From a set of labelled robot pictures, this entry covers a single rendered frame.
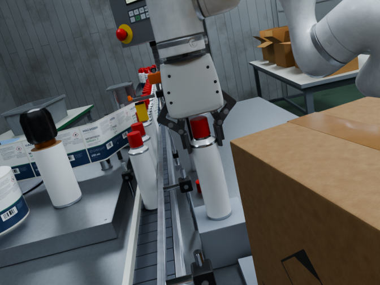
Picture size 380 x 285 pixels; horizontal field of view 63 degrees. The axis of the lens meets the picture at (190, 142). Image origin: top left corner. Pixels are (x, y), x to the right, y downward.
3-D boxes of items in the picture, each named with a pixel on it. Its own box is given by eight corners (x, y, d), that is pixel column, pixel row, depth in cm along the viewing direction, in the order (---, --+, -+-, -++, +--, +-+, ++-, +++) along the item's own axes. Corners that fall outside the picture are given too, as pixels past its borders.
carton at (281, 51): (266, 67, 345) (262, 32, 333) (306, 57, 343) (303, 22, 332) (279, 70, 303) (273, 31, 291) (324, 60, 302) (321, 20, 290)
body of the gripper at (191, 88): (208, 44, 57) (220, 103, 60) (154, 57, 57) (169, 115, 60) (215, 43, 50) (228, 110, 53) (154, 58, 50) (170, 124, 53)
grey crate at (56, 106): (37, 122, 333) (29, 102, 326) (72, 113, 332) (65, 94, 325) (8, 138, 276) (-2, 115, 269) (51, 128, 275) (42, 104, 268)
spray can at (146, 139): (147, 188, 92) (128, 123, 86) (164, 184, 92) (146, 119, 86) (146, 197, 87) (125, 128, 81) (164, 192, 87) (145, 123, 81)
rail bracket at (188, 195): (173, 231, 77) (156, 172, 72) (202, 224, 77) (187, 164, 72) (174, 239, 74) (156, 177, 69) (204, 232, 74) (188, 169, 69)
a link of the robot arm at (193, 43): (203, 33, 57) (206, 50, 58) (156, 44, 56) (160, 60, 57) (210, 30, 49) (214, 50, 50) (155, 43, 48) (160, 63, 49)
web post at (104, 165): (102, 167, 120) (86, 121, 114) (113, 164, 120) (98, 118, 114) (100, 171, 115) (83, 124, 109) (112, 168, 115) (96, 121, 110)
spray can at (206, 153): (205, 210, 66) (183, 118, 59) (229, 203, 66) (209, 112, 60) (209, 223, 61) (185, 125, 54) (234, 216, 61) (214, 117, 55)
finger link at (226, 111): (225, 105, 58) (232, 138, 61) (209, 109, 58) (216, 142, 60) (229, 108, 55) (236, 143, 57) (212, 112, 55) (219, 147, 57)
